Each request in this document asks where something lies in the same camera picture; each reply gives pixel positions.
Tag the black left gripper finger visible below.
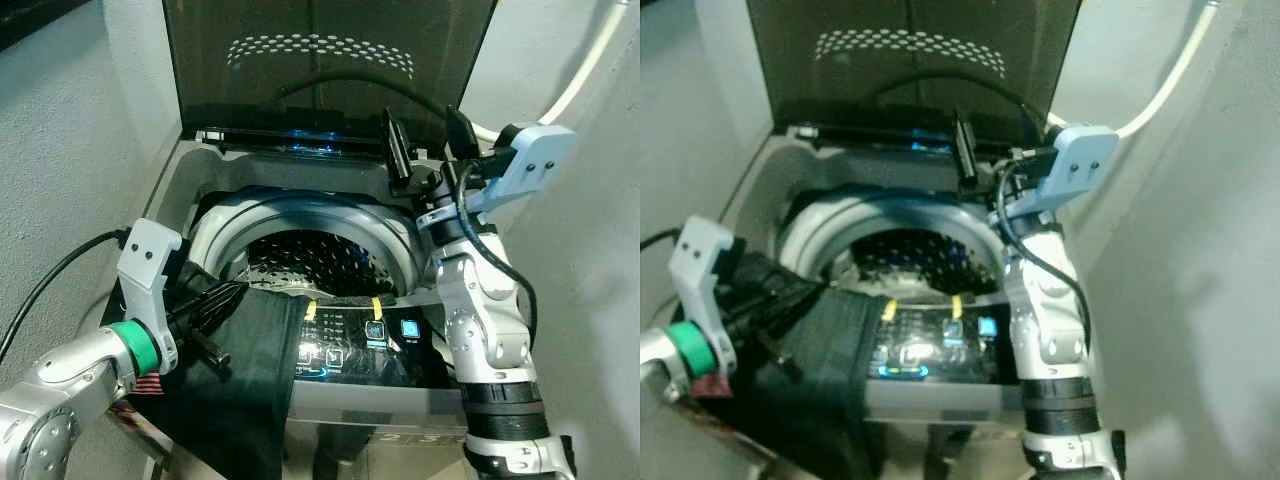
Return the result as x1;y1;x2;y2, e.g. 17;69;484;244
765;350;803;388
770;278;831;309
187;332;232;367
195;280;252;314

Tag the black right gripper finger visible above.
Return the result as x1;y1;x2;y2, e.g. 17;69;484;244
953;107;981;191
382;107;413;189
444;104;480;163
1012;106;1048;161

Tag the black garment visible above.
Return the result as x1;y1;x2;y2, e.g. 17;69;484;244
128;262;313;480
698;252;873;480

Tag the grey top-load washing machine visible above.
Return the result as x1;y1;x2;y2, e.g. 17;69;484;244
100;125;566;480
690;125;1136;480

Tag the dark tinted washer lid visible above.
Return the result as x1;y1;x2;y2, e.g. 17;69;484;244
745;0;1084;156
162;0;499;159

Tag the perforated steel washer drum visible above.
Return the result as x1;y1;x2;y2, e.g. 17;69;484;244
188;188;427;303
777;188;1013;303

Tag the black washer control panel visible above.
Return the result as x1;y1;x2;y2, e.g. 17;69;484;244
294;298;453;391
868;298;1023;387

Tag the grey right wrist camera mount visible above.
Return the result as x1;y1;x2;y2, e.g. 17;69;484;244
1015;123;1121;219
468;122;579;217

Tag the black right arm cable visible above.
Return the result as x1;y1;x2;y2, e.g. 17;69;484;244
454;163;539;353
994;163;1093;343

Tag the white water hose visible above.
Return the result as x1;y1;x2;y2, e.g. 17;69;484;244
1045;0;1225;141
470;0;638;143

